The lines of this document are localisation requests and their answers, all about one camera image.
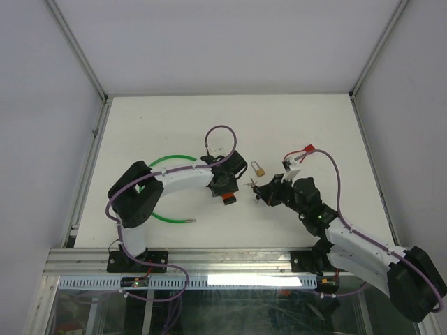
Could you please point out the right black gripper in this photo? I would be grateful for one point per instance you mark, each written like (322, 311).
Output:
(269, 192)

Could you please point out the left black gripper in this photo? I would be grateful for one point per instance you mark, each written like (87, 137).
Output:
(231, 188)

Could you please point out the orange black padlock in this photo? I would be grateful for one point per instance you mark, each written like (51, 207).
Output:
(229, 198)

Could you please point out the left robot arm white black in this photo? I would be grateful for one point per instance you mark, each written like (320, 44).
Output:
(133, 198)

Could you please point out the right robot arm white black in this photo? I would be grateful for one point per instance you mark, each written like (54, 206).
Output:
(407, 276)

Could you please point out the brass padlock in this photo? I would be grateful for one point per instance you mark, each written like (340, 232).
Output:
(259, 171)

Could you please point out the small silver keys right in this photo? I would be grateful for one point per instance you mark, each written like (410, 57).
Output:
(252, 183)

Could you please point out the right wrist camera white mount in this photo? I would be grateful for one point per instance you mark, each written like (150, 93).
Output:
(292, 169)

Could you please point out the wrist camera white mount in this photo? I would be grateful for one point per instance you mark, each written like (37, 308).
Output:
(292, 169)
(215, 151)

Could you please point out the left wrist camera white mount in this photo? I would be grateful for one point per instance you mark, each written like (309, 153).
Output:
(215, 151)

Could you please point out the red cable seal tag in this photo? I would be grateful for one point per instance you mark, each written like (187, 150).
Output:
(306, 149)

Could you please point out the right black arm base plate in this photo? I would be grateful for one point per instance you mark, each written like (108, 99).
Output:
(310, 261)

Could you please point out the grey slotted cable duct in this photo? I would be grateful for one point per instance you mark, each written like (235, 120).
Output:
(207, 282)

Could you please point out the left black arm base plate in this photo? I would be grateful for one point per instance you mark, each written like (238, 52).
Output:
(119, 262)

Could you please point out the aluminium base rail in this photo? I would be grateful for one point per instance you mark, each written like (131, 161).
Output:
(196, 261)

